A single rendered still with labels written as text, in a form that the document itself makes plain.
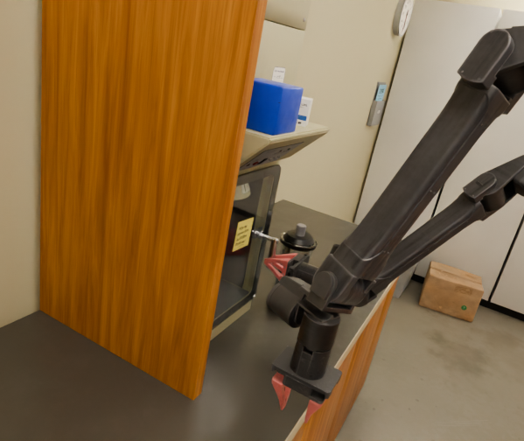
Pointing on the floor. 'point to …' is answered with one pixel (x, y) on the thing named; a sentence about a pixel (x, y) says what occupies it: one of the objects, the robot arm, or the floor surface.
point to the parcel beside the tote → (451, 291)
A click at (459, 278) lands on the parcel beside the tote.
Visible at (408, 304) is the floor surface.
